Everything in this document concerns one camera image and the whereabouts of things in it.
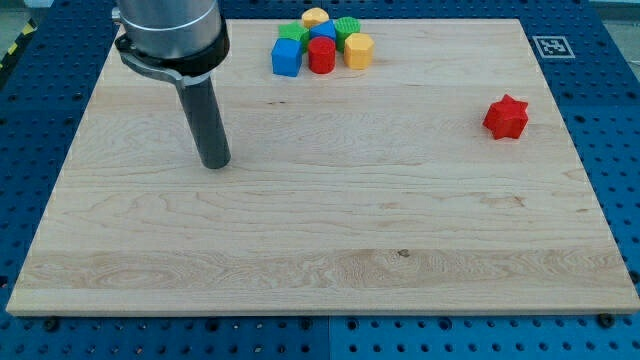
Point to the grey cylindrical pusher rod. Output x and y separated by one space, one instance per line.
202 112

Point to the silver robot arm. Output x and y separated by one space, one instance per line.
180 42

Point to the blue cube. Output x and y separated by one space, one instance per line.
286 57

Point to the green star block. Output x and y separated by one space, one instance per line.
295 31

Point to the red star block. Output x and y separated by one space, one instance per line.
506 118

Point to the red cylinder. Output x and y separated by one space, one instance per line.
321 55

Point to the yellow round block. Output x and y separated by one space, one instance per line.
313 17

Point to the blue triangular block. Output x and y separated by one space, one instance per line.
325 29

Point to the green round block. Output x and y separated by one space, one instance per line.
344 27

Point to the yellow hexagon block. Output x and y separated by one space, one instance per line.
358 51

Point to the wooden board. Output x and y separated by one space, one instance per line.
373 192

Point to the white fiducial marker tag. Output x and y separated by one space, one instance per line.
553 47

